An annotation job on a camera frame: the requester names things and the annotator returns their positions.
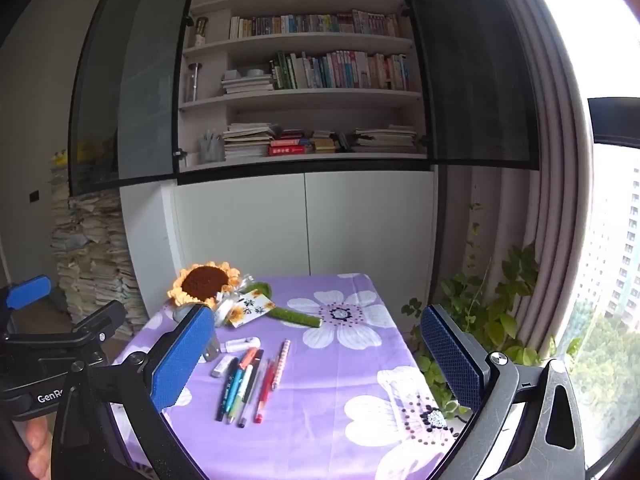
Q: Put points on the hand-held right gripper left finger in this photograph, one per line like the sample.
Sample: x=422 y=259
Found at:
x=180 y=360

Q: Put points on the stack of white books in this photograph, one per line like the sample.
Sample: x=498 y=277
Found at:
x=247 y=84

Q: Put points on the white cup with pens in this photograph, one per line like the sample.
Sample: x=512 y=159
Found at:
x=212 y=147

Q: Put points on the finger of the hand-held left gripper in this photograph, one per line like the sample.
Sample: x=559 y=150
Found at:
x=27 y=292
x=102 y=320

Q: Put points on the metal cylinder flask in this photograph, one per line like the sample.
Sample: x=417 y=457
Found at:
x=194 y=82

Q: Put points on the blue pen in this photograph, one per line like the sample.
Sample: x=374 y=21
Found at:
x=233 y=385

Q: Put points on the purple floral tablecloth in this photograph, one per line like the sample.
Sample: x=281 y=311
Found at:
x=320 y=400

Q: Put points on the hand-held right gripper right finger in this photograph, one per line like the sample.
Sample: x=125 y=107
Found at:
x=450 y=360

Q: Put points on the crochet sunflower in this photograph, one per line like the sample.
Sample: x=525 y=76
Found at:
x=202 y=280

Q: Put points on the black window frame bar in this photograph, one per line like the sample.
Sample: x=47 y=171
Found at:
x=615 y=120

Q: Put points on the grey dotted felt pen holder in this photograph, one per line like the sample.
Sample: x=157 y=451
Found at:
x=179 y=314

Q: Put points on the orange pen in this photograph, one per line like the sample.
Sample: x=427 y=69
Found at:
x=247 y=357

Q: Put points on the clear printed ribbon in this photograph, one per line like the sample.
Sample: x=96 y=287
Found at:
x=225 y=310

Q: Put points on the tall pile of paper booklets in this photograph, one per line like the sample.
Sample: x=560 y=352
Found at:
x=95 y=260

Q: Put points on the red books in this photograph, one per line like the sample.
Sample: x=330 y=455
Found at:
x=290 y=149

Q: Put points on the white sunflower greeting card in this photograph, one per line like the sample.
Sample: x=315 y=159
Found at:
x=252 y=307

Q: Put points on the dark glass cabinet door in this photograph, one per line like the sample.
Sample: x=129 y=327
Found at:
x=475 y=60
x=125 y=85

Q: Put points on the small stack of dark books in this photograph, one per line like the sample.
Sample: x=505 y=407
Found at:
x=327 y=142

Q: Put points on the window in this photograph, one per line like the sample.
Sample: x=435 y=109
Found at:
x=610 y=260

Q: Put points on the person's left hand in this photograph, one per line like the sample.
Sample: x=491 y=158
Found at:
x=39 y=447

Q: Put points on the green highlighter pen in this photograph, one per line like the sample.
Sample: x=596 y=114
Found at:
x=242 y=387

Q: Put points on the row of colourful upright books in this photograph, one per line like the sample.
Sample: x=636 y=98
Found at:
x=345 y=70

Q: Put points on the white labelled tube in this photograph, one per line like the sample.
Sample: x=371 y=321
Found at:
x=222 y=366

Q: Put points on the green climbing plant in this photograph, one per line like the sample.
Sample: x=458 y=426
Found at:
x=480 y=310

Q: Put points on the pink strawberry print pen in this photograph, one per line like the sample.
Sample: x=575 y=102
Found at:
x=282 y=362

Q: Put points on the tape roll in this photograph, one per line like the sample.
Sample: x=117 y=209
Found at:
x=255 y=72

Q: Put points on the white bookshelf cabinet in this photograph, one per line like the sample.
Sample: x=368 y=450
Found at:
x=300 y=220

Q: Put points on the wide stack of flat books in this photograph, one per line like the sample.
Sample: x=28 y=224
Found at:
x=385 y=140

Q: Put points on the long row of upright books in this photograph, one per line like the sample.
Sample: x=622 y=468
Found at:
x=315 y=25

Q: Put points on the grey pink curtain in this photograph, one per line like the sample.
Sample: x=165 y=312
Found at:
x=550 y=160

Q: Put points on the clear black gel pen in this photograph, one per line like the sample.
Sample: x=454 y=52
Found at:
x=251 y=390

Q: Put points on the yellow soft toy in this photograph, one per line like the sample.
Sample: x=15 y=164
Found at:
x=59 y=157

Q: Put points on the red pen with clear cap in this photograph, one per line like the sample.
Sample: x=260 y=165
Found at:
x=265 y=390

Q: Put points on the white lilac correction tape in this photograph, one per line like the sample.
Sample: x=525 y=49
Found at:
x=240 y=344

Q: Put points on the stack of worn paper books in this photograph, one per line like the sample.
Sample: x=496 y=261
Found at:
x=247 y=142

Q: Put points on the wall socket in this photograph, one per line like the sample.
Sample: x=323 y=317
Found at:
x=34 y=196

